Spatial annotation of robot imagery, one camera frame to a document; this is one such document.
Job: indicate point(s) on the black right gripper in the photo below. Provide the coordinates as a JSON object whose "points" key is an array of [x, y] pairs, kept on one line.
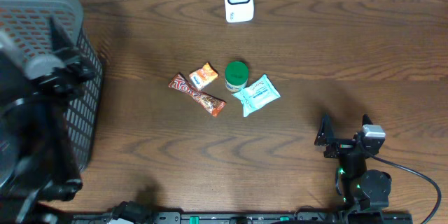
{"points": [[341, 145]]}

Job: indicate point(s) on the mint green tissue pack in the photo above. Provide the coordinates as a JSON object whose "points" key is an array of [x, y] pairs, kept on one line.
{"points": [[257, 95]]}

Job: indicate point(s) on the green lid jar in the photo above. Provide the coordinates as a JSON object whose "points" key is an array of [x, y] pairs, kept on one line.
{"points": [[236, 76]]}

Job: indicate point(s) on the orange chocolate bar wrapper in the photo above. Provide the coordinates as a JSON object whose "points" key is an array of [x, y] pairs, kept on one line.
{"points": [[211, 104]]}

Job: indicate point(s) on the small orange snack packet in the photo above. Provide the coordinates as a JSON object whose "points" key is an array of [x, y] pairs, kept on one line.
{"points": [[203, 76]]}

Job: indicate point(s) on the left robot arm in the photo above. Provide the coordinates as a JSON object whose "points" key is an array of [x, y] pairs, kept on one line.
{"points": [[38, 164]]}

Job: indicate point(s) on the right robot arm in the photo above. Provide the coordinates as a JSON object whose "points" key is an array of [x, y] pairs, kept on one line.
{"points": [[365, 191]]}

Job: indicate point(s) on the grey plastic basket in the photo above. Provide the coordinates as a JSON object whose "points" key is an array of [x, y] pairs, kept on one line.
{"points": [[45, 40]]}

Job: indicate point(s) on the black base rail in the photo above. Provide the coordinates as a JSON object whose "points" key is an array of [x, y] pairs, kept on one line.
{"points": [[266, 218]]}

